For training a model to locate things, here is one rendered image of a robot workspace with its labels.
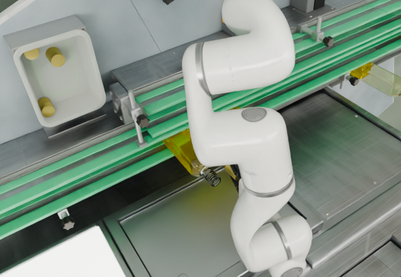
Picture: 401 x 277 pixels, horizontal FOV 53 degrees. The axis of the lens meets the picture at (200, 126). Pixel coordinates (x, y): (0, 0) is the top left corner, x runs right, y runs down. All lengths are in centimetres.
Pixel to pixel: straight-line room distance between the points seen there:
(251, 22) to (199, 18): 61
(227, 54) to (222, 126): 11
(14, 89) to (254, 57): 68
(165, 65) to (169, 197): 37
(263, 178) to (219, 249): 44
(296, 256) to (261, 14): 44
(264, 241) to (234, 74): 32
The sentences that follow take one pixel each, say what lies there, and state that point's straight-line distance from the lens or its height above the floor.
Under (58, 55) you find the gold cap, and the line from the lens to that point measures 102.
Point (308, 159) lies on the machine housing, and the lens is 130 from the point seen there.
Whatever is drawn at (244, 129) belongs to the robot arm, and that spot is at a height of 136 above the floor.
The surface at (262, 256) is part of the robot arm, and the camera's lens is 77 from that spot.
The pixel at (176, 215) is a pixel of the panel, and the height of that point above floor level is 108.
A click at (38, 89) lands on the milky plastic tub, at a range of 109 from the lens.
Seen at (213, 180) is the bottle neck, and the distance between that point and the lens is 99.
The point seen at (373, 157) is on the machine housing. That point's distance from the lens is 134.
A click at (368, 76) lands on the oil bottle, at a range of 158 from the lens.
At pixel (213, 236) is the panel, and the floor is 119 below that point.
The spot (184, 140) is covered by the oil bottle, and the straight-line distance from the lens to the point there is 107.
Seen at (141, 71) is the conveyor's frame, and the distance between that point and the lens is 112.
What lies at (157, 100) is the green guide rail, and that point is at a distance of 104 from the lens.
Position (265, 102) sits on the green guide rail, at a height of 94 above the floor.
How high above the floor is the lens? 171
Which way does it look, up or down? 42 degrees down
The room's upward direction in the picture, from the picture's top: 134 degrees clockwise
